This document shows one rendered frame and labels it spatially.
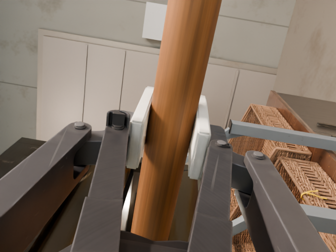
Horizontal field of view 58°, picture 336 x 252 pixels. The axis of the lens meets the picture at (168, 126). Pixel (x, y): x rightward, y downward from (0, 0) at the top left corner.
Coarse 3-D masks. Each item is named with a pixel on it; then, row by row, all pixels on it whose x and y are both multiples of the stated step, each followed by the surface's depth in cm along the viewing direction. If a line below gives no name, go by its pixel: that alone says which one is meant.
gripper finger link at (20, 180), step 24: (48, 144) 13; (72, 144) 14; (24, 168) 11; (48, 168) 12; (72, 168) 14; (0, 192) 10; (24, 192) 10; (48, 192) 12; (0, 216) 9; (24, 216) 10; (48, 216) 12; (0, 240) 9; (24, 240) 11
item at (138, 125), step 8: (152, 88) 22; (144, 96) 20; (144, 104) 19; (136, 112) 17; (144, 112) 18; (136, 120) 16; (144, 120) 17; (136, 128) 16; (144, 128) 18; (136, 136) 16; (144, 136) 19; (128, 144) 17; (136, 144) 17; (128, 152) 17; (136, 152) 17; (128, 160) 17; (136, 160) 17
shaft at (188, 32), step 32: (192, 0) 16; (192, 32) 16; (160, 64) 18; (192, 64) 17; (160, 96) 18; (192, 96) 18; (160, 128) 19; (192, 128) 20; (160, 160) 20; (160, 192) 20; (160, 224) 22
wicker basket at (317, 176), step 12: (276, 168) 118; (288, 168) 108; (300, 168) 110; (312, 168) 112; (288, 180) 120; (300, 180) 102; (312, 180) 117; (324, 180) 104; (300, 192) 95; (312, 192) 95; (324, 192) 108; (312, 204) 88; (324, 204) 90; (240, 240) 132; (324, 240) 103
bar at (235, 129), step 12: (228, 132) 112; (240, 132) 111; (252, 132) 110; (264, 132) 110; (276, 132) 110; (288, 132) 110; (300, 132) 112; (300, 144) 111; (312, 144) 111; (324, 144) 111; (300, 204) 69; (240, 216) 70; (312, 216) 66; (324, 216) 66; (240, 228) 69; (324, 228) 67
